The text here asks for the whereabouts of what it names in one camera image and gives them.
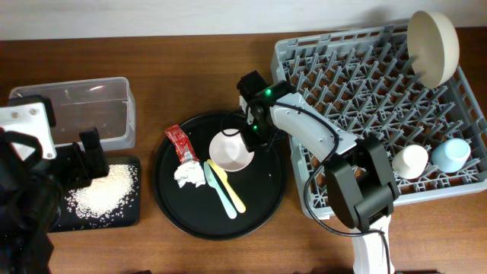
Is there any black rectangular tray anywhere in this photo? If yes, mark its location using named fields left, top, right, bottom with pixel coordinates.
left=51, top=156, right=142, bottom=232

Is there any crumpled white napkin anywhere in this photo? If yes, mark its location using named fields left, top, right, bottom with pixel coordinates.
left=174, top=160, right=206, bottom=188

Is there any red sauce packet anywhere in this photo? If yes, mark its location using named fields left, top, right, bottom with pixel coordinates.
left=164, top=125, right=199, bottom=164

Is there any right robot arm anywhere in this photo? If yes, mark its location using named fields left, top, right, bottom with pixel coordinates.
left=237, top=71, right=399, bottom=273

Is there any yellow plastic knife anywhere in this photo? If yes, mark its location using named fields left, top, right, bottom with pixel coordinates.
left=208, top=159, right=247, bottom=213

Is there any clear plastic bin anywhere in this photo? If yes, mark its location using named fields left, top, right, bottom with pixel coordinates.
left=9, top=77, right=136, bottom=151

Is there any cream shallow bowl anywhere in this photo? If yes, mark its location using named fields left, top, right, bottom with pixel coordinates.
left=407, top=11, right=460, bottom=88

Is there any rice grains pile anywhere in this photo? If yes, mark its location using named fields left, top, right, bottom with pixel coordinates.
left=65, top=164, right=138, bottom=222

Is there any light blue cup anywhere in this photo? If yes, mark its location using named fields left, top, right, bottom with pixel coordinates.
left=431, top=139, right=471, bottom=173

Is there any light green plastic knife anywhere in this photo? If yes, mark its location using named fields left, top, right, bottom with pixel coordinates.
left=203, top=161, right=237, bottom=219

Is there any round black serving tray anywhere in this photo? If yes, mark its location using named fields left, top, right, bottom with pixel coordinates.
left=153, top=110, right=289, bottom=241

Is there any pink bowl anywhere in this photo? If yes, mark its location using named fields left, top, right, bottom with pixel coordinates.
left=208, top=129, right=254, bottom=172

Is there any white cup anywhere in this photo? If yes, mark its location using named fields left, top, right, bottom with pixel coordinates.
left=392, top=145, right=428, bottom=180

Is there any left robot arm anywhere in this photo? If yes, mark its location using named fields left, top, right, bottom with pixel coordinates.
left=1, top=128, right=110, bottom=273

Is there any grey dishwasher rack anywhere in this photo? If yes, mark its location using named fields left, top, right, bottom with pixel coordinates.
left=271, top=25, right=486, bottom=205

